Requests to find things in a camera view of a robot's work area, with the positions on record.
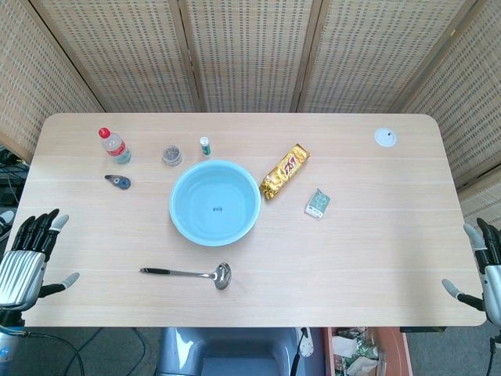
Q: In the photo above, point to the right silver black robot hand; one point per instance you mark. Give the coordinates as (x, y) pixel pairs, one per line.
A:
(491, 274)

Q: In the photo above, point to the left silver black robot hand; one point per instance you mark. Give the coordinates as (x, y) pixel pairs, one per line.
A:
(21, 266)

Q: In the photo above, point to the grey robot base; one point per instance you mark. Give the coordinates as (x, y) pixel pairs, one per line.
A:
(227, 352)

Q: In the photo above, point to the light blue bowl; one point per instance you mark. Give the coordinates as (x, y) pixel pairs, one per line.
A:
(215, 203)

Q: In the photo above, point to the grey blue correction tape dispenser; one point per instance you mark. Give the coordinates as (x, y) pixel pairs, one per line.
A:
(118, 182)

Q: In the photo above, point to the red-brown box with clutter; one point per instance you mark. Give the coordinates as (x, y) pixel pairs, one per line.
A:
(364, 352)

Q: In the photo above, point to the clear bottle with red cap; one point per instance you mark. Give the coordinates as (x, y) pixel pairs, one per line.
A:
(115, 148)

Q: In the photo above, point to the green white tissue packet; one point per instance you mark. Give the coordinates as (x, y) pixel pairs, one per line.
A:
(318, 203)

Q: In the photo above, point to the small clear round jar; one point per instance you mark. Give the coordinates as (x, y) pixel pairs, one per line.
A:
(172, 155)

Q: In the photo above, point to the small white green tube bottle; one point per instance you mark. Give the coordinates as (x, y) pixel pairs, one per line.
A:
(205, 146)

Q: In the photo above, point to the gold snack package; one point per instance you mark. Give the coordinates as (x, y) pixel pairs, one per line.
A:
(284, 171)

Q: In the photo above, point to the bamboo folding screen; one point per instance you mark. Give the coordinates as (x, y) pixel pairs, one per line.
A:
(250, 55)

